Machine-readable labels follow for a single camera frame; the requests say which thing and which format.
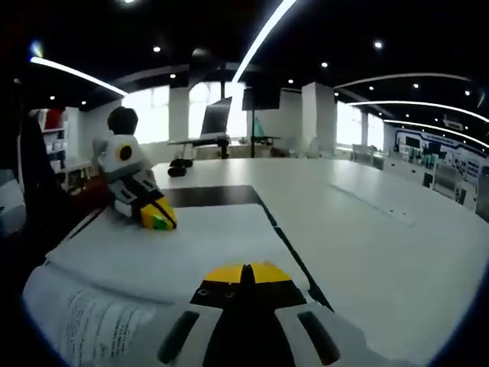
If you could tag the grey desk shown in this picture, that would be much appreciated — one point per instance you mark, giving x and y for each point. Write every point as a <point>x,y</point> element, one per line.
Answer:
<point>198,141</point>

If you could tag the white cloth sheet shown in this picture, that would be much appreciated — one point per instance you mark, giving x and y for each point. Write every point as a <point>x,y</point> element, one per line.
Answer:
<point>172,237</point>

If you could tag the green object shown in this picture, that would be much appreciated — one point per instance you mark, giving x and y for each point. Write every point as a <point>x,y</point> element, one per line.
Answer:
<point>259,126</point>

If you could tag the small black object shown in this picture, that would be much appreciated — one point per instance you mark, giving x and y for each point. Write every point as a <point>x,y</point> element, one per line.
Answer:
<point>181,163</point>
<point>177,172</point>

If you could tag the white square pillar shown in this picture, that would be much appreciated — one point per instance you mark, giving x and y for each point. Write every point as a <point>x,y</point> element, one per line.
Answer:
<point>319,118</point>
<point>179,114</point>

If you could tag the long ceiling light strip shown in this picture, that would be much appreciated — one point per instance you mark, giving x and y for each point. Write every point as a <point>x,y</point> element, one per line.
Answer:
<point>263,38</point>
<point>76,74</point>

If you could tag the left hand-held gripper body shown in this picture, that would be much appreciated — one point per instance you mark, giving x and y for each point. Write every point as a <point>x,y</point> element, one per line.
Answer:
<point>122,164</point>

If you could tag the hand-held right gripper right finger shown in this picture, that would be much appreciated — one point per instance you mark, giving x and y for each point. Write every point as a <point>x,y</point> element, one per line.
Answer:
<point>305,332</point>

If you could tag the white shelf with boxes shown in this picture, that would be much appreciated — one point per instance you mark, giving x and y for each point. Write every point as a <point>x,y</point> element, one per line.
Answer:
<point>57,134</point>

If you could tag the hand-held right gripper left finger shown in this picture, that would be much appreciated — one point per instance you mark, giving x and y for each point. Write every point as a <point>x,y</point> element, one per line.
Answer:
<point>183,332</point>

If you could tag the person's black clothing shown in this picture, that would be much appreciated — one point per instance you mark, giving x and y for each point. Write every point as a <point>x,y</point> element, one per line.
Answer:
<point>34,183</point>

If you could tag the tilted dark monitor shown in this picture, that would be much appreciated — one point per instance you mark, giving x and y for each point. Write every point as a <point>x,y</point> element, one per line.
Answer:
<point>216,118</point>

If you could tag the ceiling air conditioner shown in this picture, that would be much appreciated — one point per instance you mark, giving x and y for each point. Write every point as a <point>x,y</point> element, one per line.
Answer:
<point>454,121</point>

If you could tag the black screen on pole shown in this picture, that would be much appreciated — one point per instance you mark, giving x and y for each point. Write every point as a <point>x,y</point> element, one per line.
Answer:
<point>261,98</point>

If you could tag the blue white wall display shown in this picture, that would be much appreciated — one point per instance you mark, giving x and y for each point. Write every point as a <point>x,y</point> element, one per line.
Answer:
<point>443,160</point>

